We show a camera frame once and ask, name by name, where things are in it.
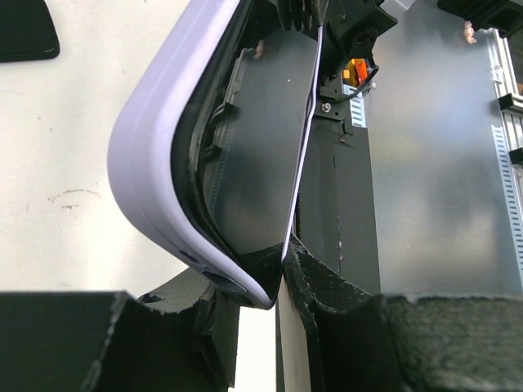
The lilac phone case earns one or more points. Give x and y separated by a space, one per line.
206 156

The black smartphone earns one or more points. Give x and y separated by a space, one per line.
27 31

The aluminium rail profile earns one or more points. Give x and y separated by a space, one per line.
508 95

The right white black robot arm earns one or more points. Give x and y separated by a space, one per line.
349 28

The white cable duct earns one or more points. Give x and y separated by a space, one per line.
356 106
510 191

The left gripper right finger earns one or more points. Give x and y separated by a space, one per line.
356 341

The left white cable duct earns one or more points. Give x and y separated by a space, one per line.
510 191

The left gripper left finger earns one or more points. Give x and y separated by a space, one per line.
182 336

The reflective metal sheet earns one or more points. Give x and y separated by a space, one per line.
441 217

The right white cable duct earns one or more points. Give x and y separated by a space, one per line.
356 106

